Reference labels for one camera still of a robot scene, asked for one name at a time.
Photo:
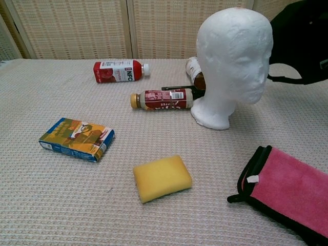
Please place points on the pink cloth with black trim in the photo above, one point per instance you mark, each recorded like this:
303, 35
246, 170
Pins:
289, 184

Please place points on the red juice bottle white cap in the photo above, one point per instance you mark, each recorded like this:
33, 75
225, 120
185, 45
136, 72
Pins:
115, 71

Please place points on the coffee bottle dark red label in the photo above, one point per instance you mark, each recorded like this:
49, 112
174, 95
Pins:
161, 100

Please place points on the white head form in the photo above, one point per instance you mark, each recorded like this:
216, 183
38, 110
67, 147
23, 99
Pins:
230, 51

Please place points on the yellow sponge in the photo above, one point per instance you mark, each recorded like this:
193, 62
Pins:
161, 178

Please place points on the colourful blue yellow carton box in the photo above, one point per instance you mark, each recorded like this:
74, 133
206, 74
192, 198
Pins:
77, 138

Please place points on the woven folding screen panel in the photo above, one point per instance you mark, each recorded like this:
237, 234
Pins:
7, 38
179, 25
77, 28

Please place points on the black baseball cap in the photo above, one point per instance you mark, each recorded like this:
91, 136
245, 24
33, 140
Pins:
299, 38

